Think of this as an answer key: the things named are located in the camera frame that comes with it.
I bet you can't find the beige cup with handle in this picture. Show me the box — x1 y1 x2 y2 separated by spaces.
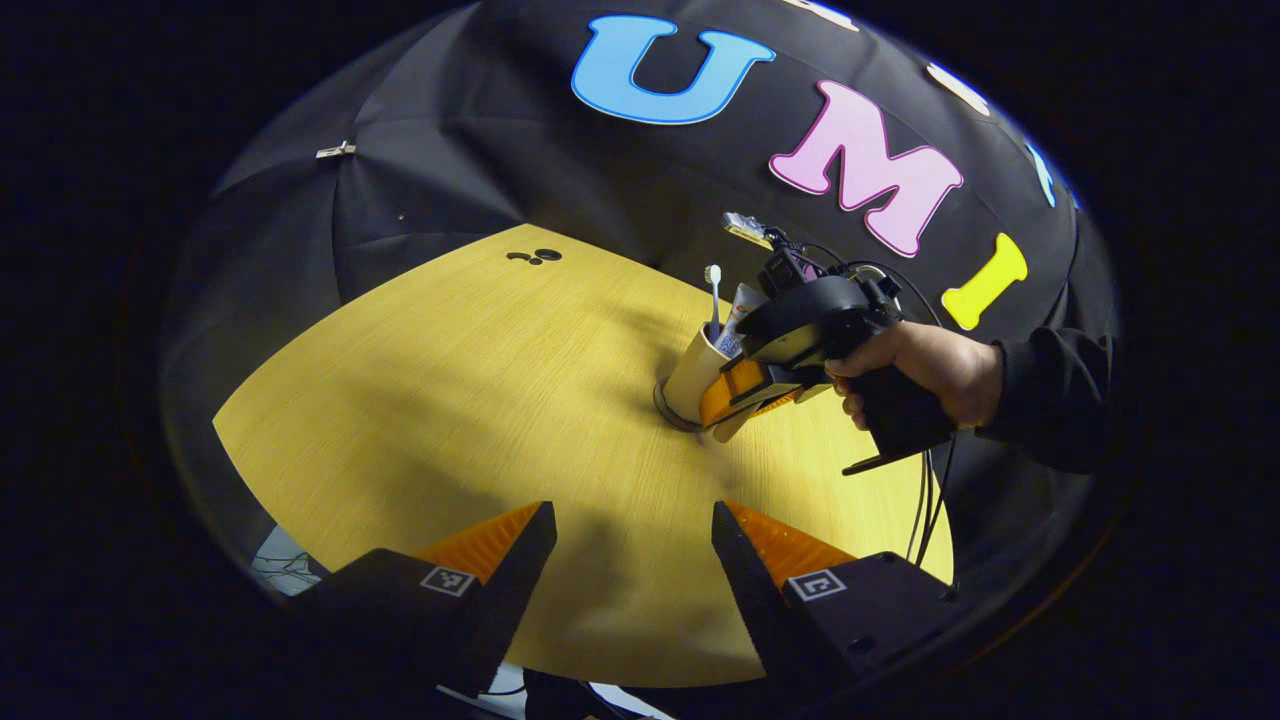
660 322 746 431

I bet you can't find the white toothpaste tube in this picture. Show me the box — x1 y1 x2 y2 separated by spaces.
715 283 769 359

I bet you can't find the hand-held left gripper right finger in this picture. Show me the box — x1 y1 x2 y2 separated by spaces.
712 500 966 691

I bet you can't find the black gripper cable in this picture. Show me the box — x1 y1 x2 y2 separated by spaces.
905 450 956 566

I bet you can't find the round cork coaster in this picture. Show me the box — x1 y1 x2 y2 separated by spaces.
653 380 706 433

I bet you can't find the black backdrop cloth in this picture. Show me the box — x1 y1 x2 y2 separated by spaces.
165 0 1121 561

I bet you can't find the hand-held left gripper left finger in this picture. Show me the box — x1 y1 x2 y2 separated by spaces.
300 500 558 698

